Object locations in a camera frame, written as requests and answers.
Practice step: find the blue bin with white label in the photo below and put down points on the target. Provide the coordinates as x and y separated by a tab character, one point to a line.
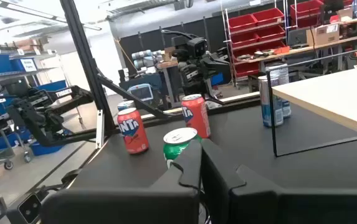
25	64

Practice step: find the neighbour station black robot arm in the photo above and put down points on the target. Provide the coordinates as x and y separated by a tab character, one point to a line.
72	93

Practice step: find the wooden shelf with black legs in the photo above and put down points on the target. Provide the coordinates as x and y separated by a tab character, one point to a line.
337	93

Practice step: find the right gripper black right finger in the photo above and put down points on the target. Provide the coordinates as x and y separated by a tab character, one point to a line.
215	174

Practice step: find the black diagonal frame brace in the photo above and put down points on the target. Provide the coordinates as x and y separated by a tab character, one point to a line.
128	93

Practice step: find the slim teal beverage can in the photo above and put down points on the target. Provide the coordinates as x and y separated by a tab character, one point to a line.
276	109

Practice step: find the green Sprite can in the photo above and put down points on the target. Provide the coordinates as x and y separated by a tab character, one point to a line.
175	146

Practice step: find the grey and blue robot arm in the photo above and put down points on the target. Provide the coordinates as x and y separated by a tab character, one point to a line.
142	55

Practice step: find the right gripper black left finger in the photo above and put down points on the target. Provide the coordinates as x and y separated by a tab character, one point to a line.
190	161

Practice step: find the silver bracket plate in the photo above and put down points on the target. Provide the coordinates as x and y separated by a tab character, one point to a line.
99	130

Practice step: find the red Fanta can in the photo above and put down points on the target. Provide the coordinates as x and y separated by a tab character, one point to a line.
197	118
133	133

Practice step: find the black table mat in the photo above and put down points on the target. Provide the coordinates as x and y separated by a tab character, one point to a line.
259	155

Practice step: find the black table-level camera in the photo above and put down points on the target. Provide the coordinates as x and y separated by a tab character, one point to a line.
30	208

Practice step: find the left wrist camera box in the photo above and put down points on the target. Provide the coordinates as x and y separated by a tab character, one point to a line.
197	46

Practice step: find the white metal shelving rack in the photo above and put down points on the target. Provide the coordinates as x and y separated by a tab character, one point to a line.
226	46

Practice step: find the wooden workbench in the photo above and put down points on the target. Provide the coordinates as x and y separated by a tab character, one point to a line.
346	40

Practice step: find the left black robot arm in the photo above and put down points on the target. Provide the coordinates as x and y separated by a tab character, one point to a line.
197	90

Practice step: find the black vertical frame post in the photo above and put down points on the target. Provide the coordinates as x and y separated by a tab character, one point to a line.
84	62

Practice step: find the red plastic storage bin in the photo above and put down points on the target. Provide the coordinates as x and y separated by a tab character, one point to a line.
268	16
259	49
246	69
242	22
244	39
271	32
306	8

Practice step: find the black aluminium table frame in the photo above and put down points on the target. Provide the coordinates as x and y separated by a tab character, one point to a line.
228	104

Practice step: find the grey metal cart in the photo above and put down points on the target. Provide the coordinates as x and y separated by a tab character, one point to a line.
8	165

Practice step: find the cardboard box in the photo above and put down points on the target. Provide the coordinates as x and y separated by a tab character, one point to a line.
327	35

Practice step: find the brown cardboard boxes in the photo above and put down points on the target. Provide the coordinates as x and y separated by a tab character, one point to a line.
28	43

